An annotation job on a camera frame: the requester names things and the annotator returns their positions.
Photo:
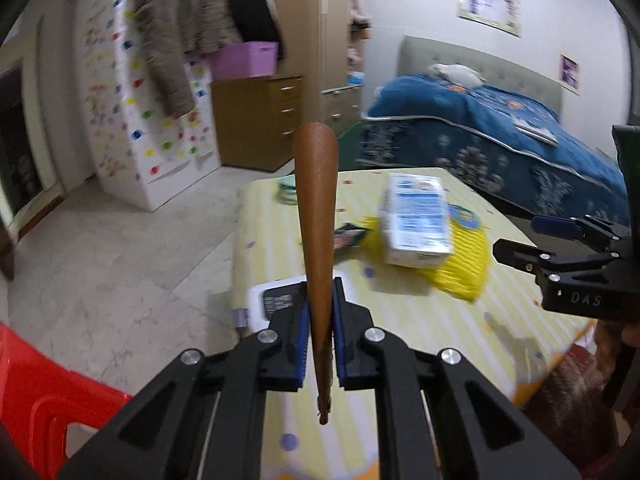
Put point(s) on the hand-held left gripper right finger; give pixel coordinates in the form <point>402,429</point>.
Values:
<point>341,345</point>

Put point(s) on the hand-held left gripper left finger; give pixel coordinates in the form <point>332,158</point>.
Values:
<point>301,340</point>

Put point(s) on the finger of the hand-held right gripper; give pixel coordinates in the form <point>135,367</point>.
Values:
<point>555,225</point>
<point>520,255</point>

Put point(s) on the person's right hand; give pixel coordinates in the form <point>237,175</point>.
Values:
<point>632,335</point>

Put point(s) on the yellow mesh cloth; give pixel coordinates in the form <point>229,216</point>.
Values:
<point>465,260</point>

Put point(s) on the yellow striped tablecloth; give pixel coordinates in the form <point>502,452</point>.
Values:
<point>425,320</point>

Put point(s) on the folded white cloth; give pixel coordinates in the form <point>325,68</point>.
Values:
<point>535,130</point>

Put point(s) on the dark printed wrapper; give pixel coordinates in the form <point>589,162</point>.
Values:
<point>350,240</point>

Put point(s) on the person's right leg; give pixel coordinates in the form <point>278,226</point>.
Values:
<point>565,400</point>

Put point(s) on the white blue carton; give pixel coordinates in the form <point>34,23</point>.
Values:
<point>415,220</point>

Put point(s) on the bed with blue blanket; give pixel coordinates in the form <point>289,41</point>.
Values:
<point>475,125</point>

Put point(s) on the grey upholstered bed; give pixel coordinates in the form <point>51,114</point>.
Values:
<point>525,75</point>

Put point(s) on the green floor mat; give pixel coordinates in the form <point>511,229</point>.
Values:
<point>352,140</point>

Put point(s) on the wooden drawer cabinet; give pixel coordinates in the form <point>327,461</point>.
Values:
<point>250,125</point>

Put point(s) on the white polka-dot cabinet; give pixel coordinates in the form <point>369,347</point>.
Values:
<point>130,160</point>

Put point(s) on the pile of folded clothes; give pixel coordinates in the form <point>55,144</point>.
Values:
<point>356,65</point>

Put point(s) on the red plastic stool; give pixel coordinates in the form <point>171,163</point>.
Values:
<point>50,400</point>

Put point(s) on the pink storage basket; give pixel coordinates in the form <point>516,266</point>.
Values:
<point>245,60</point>

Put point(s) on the wooden wardrobe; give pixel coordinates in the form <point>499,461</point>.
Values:
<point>332,35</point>

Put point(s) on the hanging pale clothes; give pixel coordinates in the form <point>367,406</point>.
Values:
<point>359,7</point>

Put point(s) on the black jacket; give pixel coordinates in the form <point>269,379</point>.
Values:
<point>252,15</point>

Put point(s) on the brown quilted jacket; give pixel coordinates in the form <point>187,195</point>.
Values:
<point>175,25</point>

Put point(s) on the small wall picture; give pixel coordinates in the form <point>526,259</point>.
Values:
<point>569,72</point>

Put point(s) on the large wall poster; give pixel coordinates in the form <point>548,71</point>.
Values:
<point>487,2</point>

